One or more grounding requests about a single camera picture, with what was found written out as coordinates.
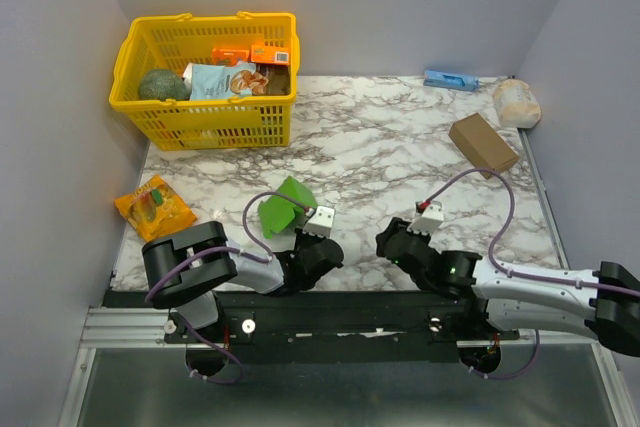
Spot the orange snack box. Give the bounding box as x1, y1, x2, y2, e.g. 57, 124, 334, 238
211, 48, 250, 67

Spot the green round melon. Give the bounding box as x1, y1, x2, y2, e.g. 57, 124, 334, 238
138, 69, 190, 101

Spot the brown cardboard box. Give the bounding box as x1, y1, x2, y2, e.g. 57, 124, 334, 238
449, 113, 520, 173

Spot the green paper box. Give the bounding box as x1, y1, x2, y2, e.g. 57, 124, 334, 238
258, 176, 318, 239

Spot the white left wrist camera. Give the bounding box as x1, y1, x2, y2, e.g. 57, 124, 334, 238
302, 206, 335, 238

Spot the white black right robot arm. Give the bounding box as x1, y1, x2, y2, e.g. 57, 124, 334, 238
376, 218, 639, 357

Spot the yellow plastic shopping basket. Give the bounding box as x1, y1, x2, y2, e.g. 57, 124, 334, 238
109, 11, 300, 151

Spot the light blue carton box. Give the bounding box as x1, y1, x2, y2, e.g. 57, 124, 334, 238
423, 70, 479, 92

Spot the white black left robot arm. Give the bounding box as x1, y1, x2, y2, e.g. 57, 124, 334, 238
142, 221, 344, 330

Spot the light blue snack pouch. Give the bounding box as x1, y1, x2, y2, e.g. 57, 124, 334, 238
183, 62, 269, 101

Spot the orange barcode box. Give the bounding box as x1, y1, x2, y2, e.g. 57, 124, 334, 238
249, 44, 290, 65

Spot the orange candy bag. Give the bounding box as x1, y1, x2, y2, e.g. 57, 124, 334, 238
114, 175, 197, 242

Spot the beige wrapped paper bag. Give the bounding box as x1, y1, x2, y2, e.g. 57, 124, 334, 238
493, 79, 542, 129

